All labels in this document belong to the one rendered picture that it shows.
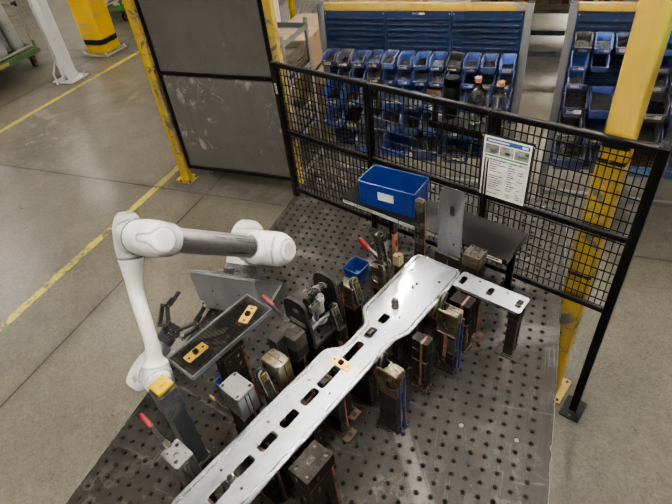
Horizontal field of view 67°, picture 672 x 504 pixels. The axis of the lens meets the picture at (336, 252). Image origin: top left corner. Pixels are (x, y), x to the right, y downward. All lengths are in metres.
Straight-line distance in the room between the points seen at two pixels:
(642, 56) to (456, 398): 1.36
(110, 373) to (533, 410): 2.49
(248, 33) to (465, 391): 2.93
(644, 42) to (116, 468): 2.35
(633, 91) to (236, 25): 2.83
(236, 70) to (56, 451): 2.84
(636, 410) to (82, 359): 3.26
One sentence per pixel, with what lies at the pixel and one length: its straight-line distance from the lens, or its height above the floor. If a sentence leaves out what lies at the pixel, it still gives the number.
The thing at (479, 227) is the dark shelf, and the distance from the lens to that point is 2.40.
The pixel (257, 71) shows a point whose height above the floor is 1.10.
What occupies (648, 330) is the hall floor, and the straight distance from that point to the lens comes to 3.60.
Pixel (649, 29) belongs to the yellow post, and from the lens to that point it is 1.97.
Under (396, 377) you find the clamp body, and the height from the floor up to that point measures 1.04.
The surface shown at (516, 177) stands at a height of 1.28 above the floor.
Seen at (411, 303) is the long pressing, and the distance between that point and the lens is 2.06.
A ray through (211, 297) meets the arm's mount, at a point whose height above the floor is 0.77.
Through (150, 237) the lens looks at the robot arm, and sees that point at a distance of 1.94.
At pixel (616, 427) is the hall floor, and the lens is 3.10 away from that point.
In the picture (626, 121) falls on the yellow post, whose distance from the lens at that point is 2.08.
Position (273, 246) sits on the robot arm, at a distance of 2.28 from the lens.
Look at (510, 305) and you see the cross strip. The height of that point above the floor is 1.00.
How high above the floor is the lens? 2.49
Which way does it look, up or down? 40 degrees down
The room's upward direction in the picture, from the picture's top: 7 degrees counter-clockwise
